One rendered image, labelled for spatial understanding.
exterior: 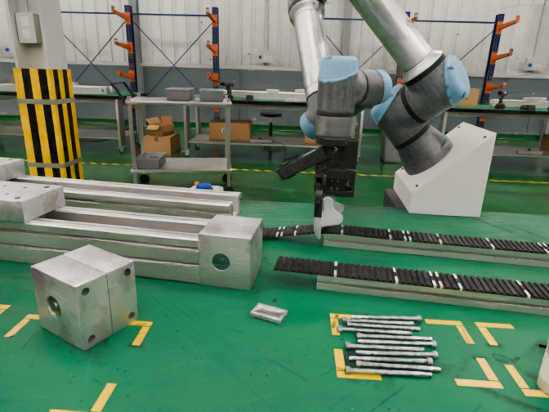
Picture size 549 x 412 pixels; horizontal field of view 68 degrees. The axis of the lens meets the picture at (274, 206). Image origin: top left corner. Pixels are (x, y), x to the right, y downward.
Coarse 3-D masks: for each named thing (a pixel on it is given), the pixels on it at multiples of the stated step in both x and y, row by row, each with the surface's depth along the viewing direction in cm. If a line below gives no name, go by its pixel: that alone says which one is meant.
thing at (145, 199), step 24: (72, 192) 91; (96, 192) 91; (120, 192) 92; (144, 192) 96; (168, 192) 95; (192, 192) 94; (216, 192) 94; (240, 192) 94; (192, 216) 88; (240, 216) 96
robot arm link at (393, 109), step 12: (396, 96) 111; (384, 108) 112; (396, 108) 111; (408, 108) 108; (384, 120) 114; (396, 120) 112; (408, 120) 111; (420, 120) 110; (384, 132) 118; (396, 132) 114; (408, 132) 113; (396, 144) 117
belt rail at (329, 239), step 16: (336, 240) 88; (352, 240) 86; (368, 240) 86; (384, 240) 85; (432, 256) 84; (448, 256) 84; (464, 256) 83; (480, 256) 82; (496, 256) 82; (512, 256) 82; (528, 256) 81; (544, 256) 80
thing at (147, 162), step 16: (128, 96) 343; (144, 96) 395; (176, 96) 361; (192, 96) 379; (208, 96) 356; (128, 112) 347; (144, 160) 364; (160, 160) 372; (176, 160) 405; (192, 160) 407; (208, 160) 409; (224, 160) 411; (144, 176) 416; (224, 176) 428
